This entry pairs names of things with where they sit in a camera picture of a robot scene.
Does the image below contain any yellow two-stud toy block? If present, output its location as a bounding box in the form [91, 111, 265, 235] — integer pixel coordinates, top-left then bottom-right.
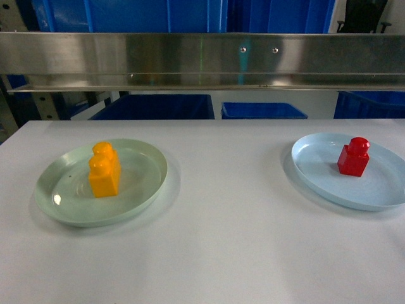
[88, 142, 121, 198]

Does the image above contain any red one-stud toy block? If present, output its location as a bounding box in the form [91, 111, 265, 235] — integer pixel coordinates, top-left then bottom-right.
[337, 137, 370, 177]

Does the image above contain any large blue crate upper right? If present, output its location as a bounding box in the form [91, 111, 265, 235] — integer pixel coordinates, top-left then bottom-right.
[227, 0, 335, 34]

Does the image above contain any large blue crate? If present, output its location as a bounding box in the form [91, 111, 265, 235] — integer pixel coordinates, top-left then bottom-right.
[227, 0, 335, 34]
[32, 0, 228, 33]

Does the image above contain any pale green round plate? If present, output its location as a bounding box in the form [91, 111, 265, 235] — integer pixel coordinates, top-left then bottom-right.
[34, 139, 168, 227]

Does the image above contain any pale blue round plate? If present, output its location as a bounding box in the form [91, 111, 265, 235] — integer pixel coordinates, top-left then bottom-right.
[291, 133, 404, 212]

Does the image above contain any large blue crate upper left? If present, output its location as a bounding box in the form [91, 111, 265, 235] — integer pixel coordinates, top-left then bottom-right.
[32, 0, 228, 33]

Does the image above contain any black office chair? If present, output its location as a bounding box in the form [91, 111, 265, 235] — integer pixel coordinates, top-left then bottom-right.
[337, 0, 392, 34]

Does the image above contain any blue bin below rail centre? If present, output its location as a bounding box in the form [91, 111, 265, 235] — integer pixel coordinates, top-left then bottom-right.
[221, 102, 308, 120]

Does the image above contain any blue bin below rail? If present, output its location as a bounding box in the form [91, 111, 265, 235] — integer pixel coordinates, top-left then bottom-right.
[90, 94, 215, 120]
[333, 91, 404, 119]
[221, 102, 308, 120]

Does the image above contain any blue bin below rail left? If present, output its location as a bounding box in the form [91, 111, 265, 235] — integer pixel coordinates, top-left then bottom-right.
[90, 94, 215, 120]

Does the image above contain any blue bin below rail right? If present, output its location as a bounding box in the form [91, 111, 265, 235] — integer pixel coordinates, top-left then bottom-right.
[333, 91, 404, 119]

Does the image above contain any stainless steel shelf rail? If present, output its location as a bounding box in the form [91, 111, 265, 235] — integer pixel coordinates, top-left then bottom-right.
[1, 32, 404, 92]

